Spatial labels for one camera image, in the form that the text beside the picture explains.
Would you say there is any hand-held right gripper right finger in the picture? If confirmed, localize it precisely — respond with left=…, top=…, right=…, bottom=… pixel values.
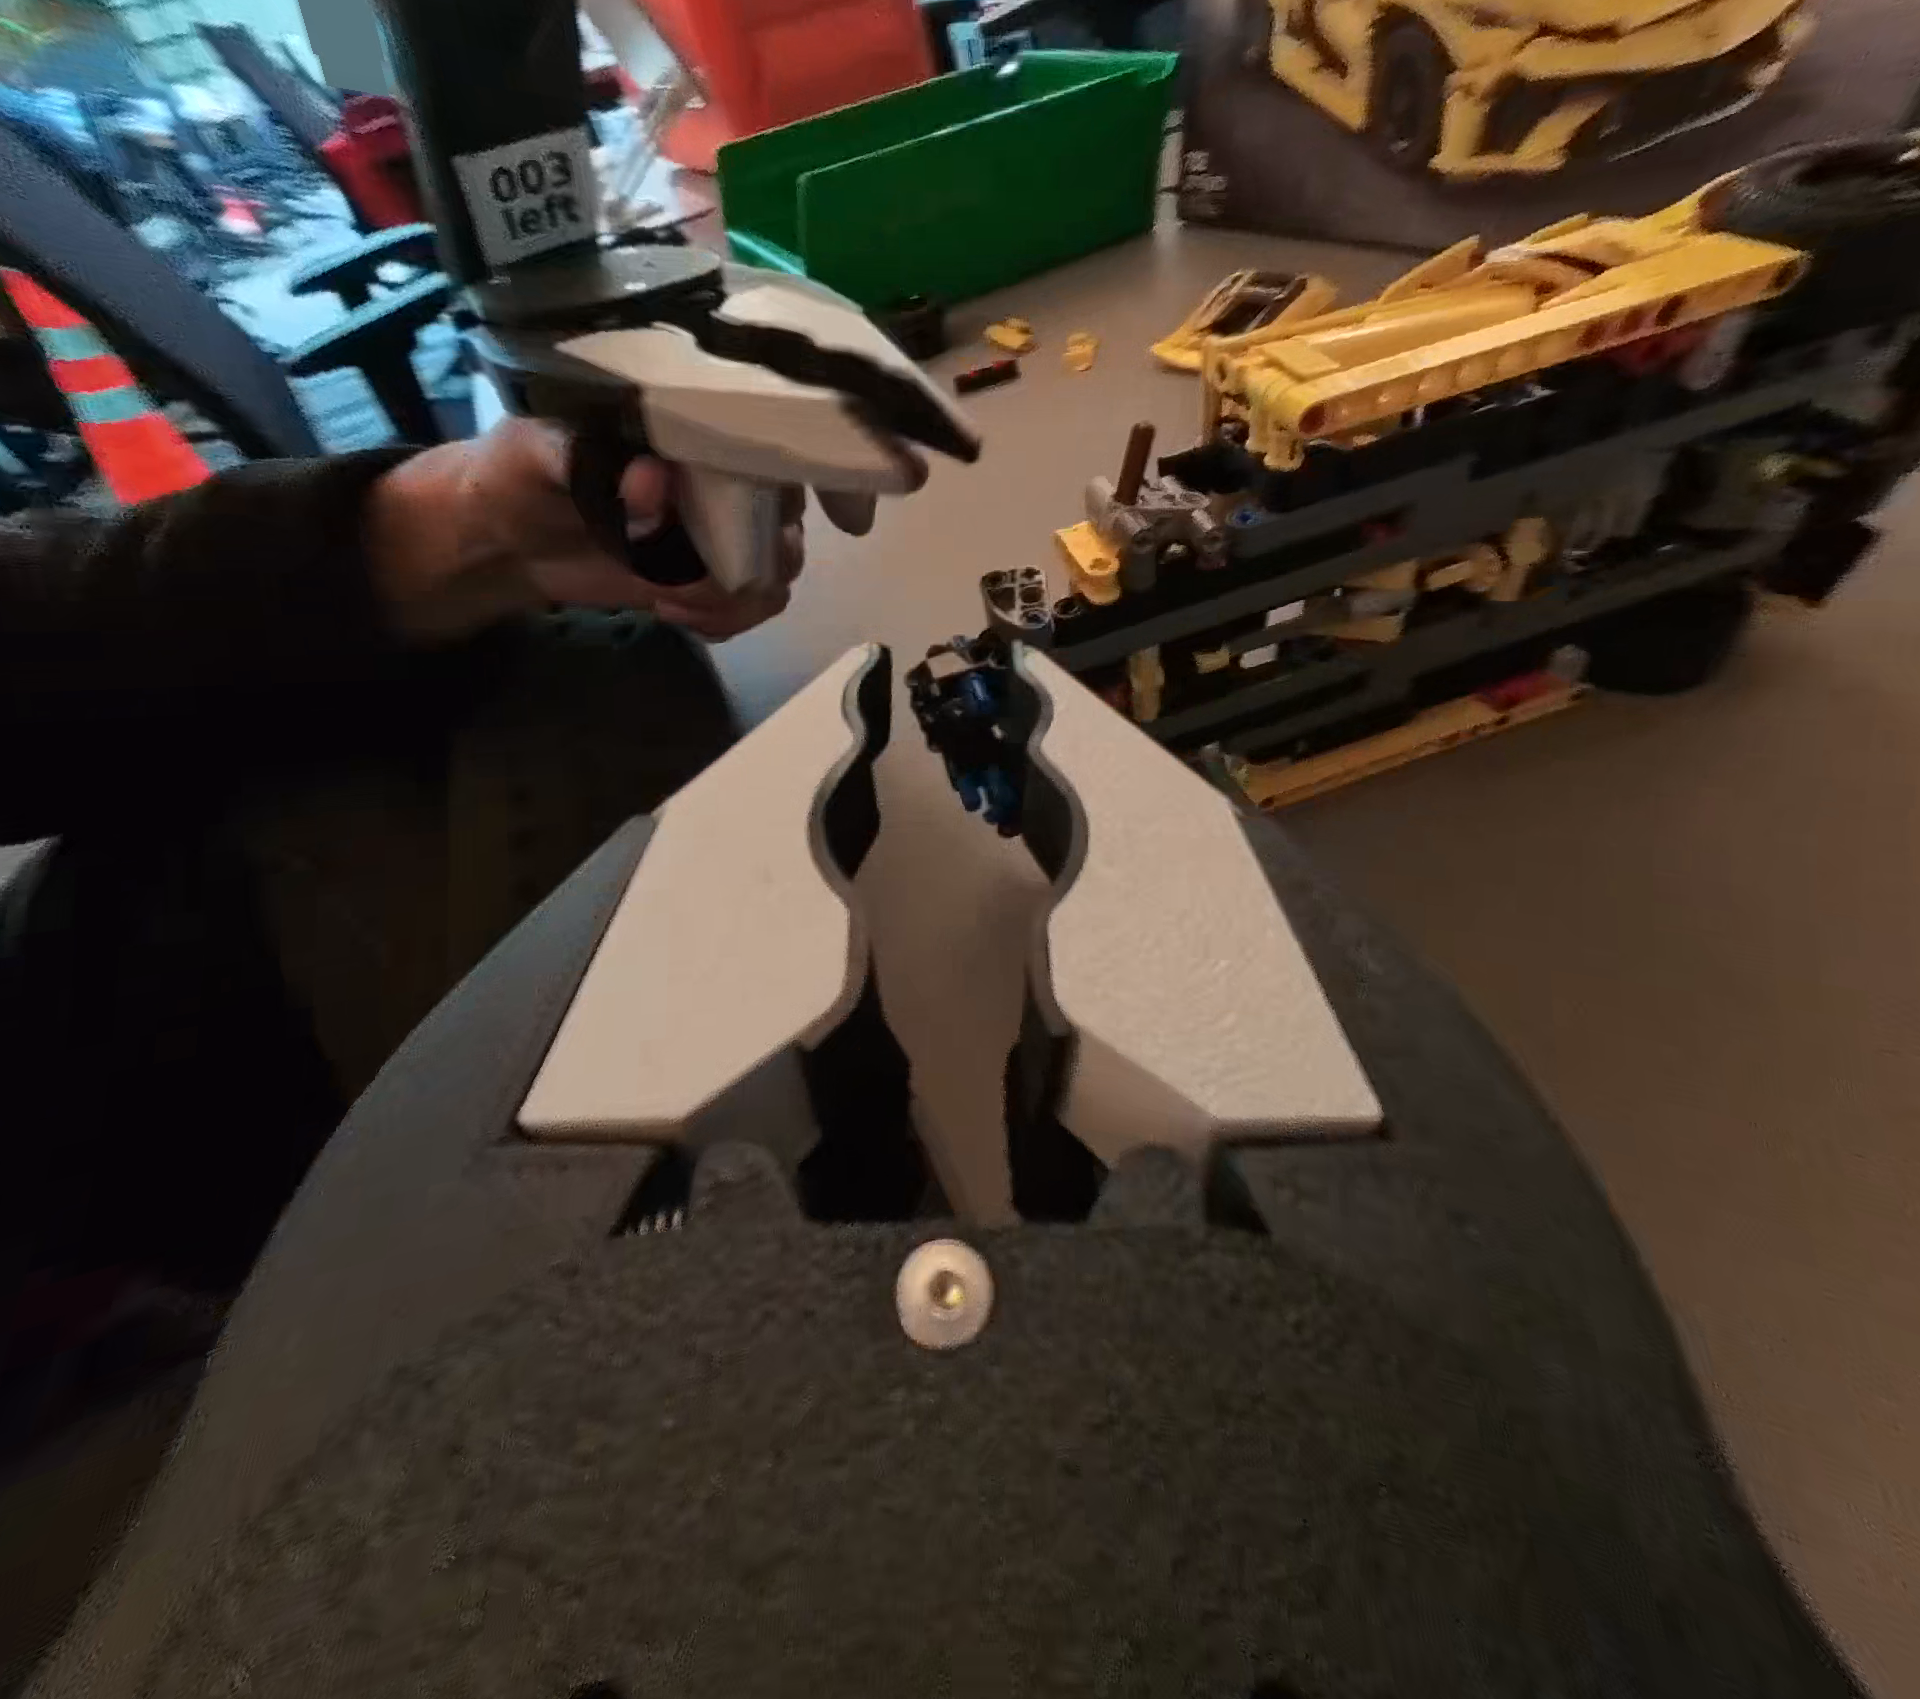
left=1007, top=644, right=1384, bottom=1222

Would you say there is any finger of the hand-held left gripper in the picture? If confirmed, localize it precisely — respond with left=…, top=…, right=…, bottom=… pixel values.
left=557, top=327, right=935, bottom=503
left=696, top=281, right=985, bottom=463

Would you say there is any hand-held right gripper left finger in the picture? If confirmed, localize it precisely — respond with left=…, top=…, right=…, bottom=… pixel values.
left=516, top=643, right=919, bottom=1222

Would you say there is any black grey brick assembly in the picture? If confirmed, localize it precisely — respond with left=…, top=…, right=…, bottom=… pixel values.
left=908, top=631, right=1046, bottom=836

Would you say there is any yellow toy brick car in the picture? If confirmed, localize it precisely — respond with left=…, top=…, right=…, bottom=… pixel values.
left=981, top=139, right=1920, bottom=816

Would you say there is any person's left forearm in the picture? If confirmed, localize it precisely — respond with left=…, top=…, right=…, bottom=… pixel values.
left=0, top=445, right=437, bottom=832

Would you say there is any metal laptop stand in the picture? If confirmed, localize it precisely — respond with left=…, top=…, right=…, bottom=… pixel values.
left=577, top=0, right=710, bottom=217

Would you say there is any red chair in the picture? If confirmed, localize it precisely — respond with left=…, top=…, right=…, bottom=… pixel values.
left=320, top=102, right=437, bottom=231

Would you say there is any green plastic bin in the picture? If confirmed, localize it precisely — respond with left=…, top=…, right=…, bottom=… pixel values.
left=715, top=50, right=1180, bottom=304

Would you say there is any black dimpled mat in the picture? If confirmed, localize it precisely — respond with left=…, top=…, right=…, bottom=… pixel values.
left=212, top=611, right=740, bottom=1131

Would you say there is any yellow brick car panel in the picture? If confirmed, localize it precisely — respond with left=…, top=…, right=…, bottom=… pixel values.
left=1151, top=265, right=1336, bottom=373

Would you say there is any orange striped safety cone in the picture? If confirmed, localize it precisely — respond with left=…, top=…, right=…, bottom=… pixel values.
left=0, top=265, right=212, bottom=508

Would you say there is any dark car set box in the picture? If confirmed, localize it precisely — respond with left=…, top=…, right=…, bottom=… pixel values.
left=1176, top=0, right=1920, bottom=253

